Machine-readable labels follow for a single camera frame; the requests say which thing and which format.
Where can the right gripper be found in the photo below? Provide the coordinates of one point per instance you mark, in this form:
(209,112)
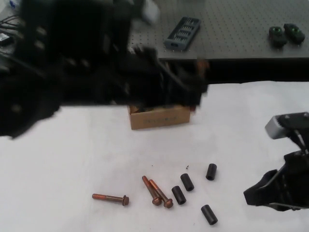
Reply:
(298,176)

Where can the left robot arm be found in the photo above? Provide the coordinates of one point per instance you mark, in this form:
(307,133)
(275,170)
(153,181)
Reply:
(72,60)

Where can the small cardboard box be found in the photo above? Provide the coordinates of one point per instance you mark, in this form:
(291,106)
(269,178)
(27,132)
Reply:
(159,119)

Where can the black cylindrical sleeve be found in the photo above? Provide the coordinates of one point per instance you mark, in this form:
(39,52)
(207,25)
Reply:
(178,195)
(187,182)
(209,215)
(211,172)

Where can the copper flange bolt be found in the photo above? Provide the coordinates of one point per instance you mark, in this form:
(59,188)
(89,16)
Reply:
(160,194)
(150,189)
(108,198)

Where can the black device with green light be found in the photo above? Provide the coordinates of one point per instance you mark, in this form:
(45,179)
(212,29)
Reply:
(294,33)
(277,36)

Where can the metal bench with holes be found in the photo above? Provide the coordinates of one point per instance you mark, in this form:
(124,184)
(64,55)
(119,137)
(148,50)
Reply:
(241,29)

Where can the grey screwdriver bit case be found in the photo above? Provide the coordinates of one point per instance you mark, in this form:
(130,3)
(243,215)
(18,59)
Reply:
(183,33)

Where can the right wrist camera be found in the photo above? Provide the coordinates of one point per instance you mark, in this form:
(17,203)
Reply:
(274,126)

